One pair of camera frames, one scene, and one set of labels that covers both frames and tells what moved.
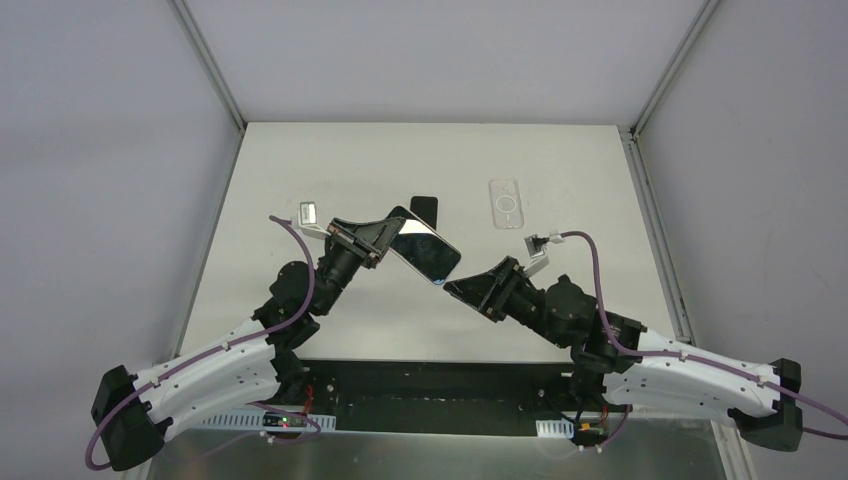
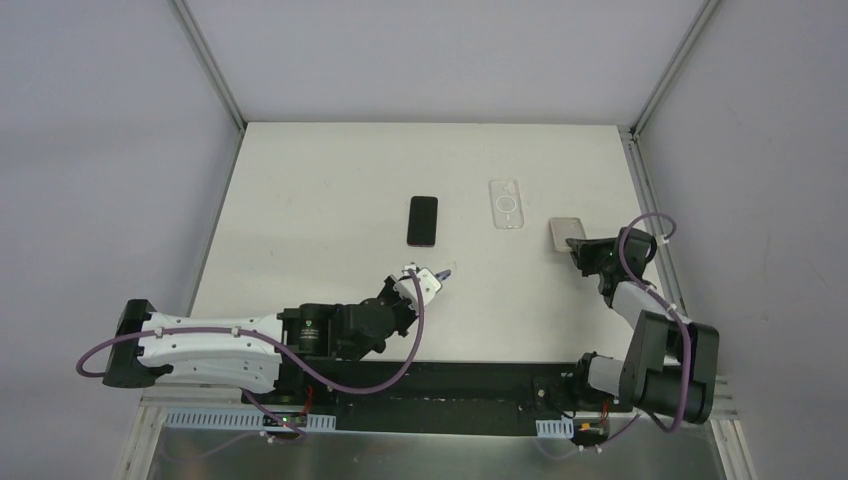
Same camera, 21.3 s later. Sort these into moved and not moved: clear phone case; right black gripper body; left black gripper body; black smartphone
Moved: left black gripper body; right black gripper body
Not moved: black smartphone; clear phone case
